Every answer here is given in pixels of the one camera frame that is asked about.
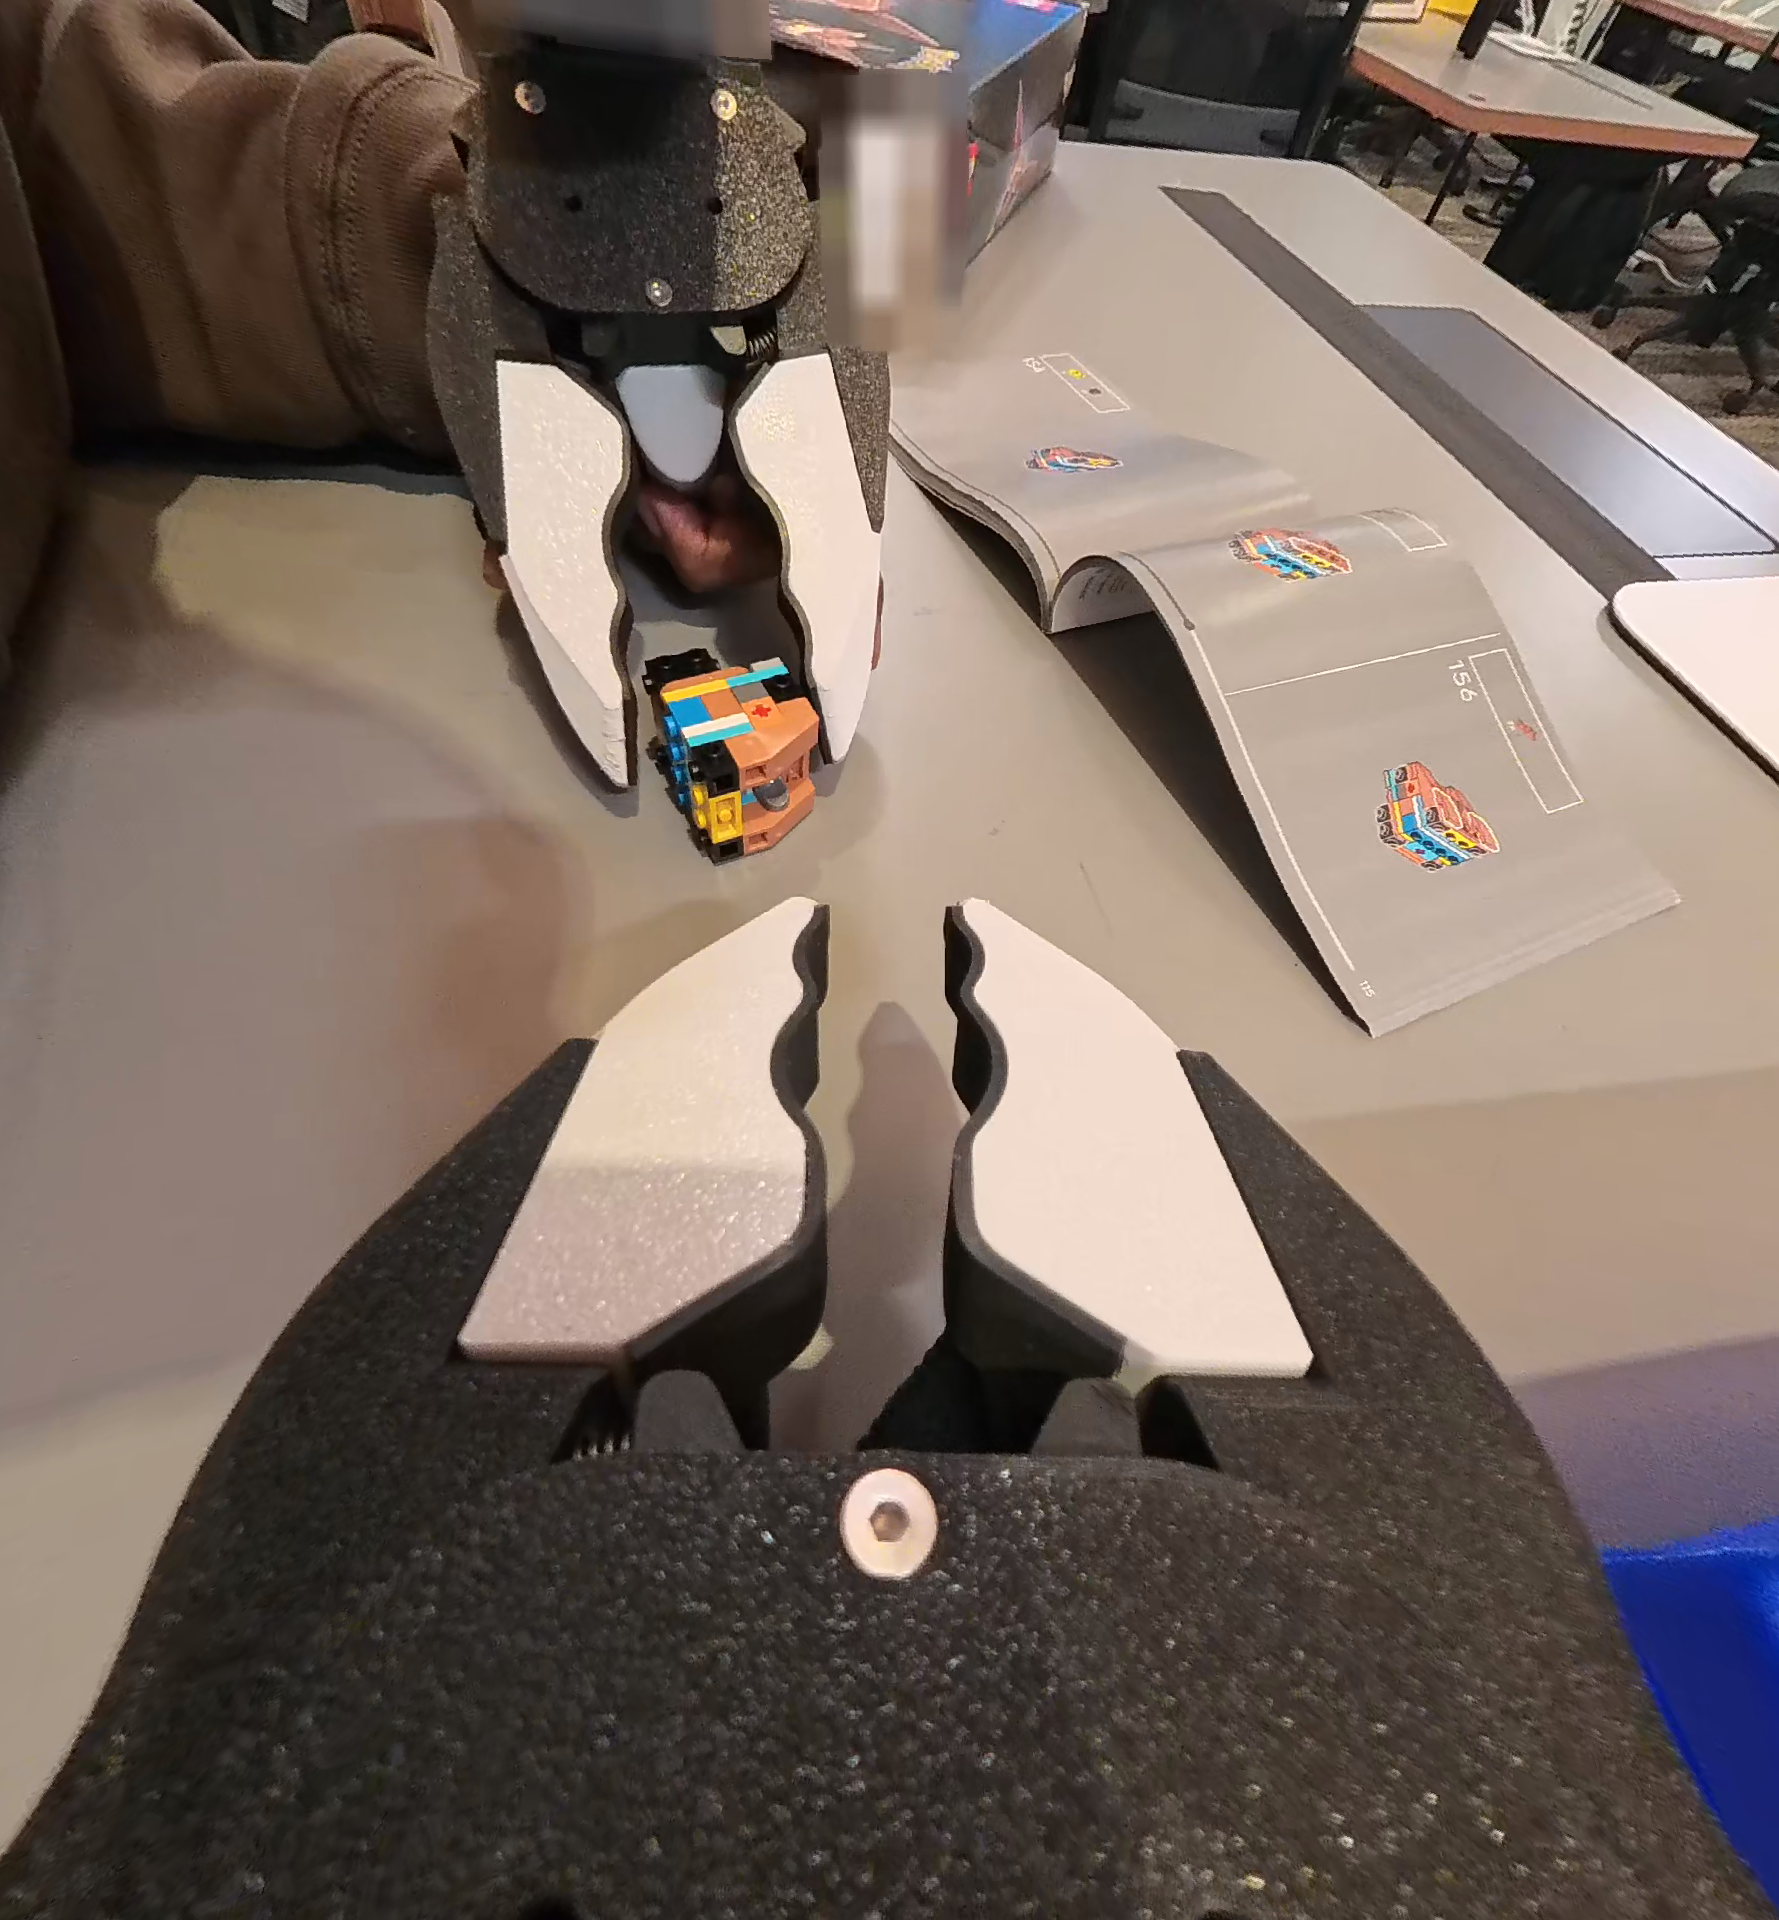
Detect person's left forearm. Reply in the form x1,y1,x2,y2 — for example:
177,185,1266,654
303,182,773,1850
0,0,477,459

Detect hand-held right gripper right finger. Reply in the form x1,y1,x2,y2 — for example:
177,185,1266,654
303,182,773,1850
946,900,1316,1381

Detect grey desk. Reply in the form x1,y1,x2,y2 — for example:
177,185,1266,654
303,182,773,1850
0,141,1779,1920

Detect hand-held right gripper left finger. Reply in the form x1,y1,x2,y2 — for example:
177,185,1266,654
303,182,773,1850
458,898,830,1367

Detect blue storage bin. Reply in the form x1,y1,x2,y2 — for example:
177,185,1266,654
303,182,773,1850
1597,1530,1779,1920

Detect person's left hand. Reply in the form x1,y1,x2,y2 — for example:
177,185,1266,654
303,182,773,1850
482,479,892,668

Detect white desk stand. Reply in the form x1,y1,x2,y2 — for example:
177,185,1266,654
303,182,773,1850
1609,573,1779,843

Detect brown teal toy brick model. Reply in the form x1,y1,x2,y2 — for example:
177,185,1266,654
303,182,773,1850
642,652,826,865

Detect black office chair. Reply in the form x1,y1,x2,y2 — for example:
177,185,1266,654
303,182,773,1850
1594,161,1779,418
1071,0,1372,159

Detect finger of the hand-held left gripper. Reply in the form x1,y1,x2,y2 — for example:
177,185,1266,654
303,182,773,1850
727,344,892,766
494,356,640,794

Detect grey instruction booklet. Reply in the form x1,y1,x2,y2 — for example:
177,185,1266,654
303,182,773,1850
890,352,1683,1041

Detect brown-edged grey table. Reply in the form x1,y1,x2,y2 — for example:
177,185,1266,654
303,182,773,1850
1347,19,1765,309

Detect cardboard toy set box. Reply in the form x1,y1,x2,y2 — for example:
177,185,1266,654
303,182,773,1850
768,0,1093,241

